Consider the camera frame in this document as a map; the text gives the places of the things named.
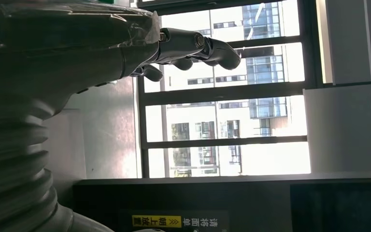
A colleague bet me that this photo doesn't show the building outside window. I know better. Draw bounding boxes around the building outside window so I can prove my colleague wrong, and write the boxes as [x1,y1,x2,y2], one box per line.
[143,0,311,177]

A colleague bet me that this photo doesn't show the yellow black instruction label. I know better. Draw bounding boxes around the yellow black instruction label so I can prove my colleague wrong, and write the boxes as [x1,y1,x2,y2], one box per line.
[120,209,229,232]

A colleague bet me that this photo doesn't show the black inbound scanner machine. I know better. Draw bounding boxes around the black inbound scanner machine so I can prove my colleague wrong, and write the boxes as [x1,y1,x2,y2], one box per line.
[73,171,371,232]

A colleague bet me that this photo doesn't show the dark window frame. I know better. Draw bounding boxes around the dark window frame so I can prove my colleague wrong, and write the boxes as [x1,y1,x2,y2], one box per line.
[136,0,317,178]

